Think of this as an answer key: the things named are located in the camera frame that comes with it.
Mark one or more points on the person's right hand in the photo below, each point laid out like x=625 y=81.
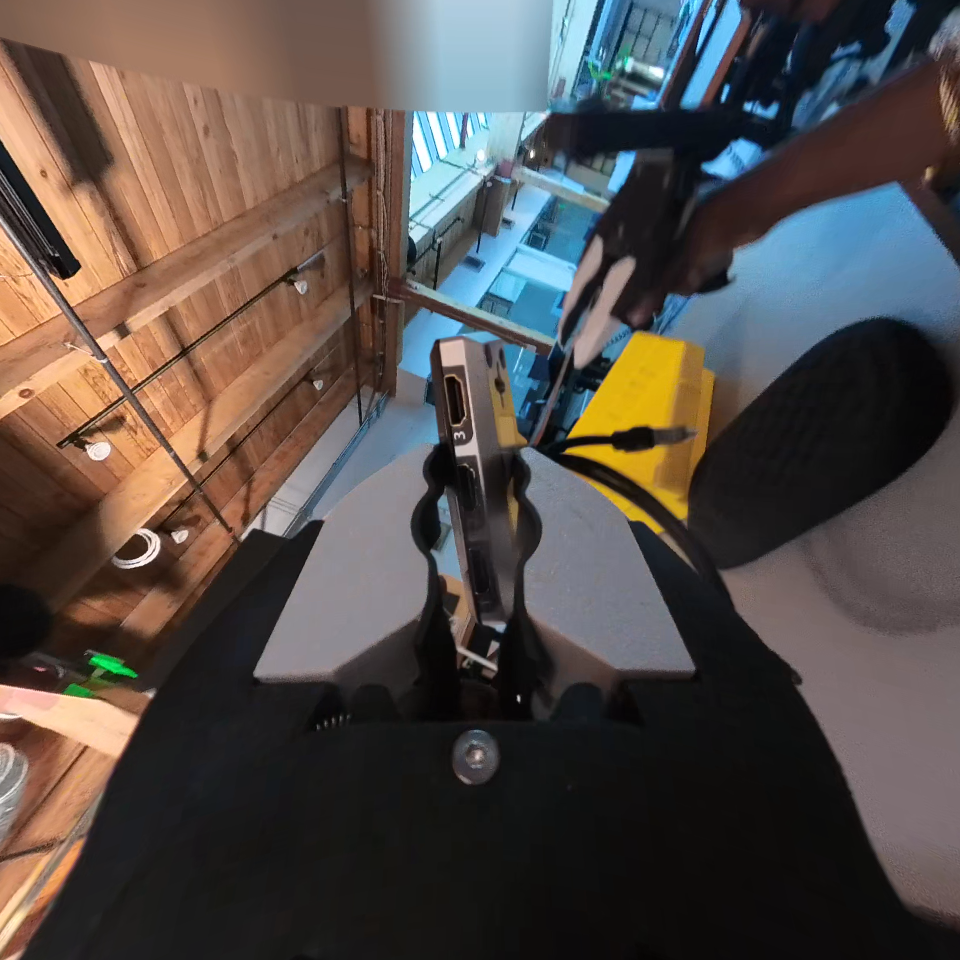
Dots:
x=697 y=262

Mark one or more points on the yellow plastic bins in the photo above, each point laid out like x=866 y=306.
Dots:
x=645 y=390

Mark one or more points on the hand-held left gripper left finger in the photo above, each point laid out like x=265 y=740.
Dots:
x=345 y=592

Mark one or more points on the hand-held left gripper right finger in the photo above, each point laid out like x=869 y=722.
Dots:
x=607 y=600

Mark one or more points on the black hdmi switch box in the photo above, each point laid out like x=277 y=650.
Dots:
x=465 y=420

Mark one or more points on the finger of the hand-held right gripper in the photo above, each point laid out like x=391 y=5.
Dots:
x=586 y=289
x=609 y=311

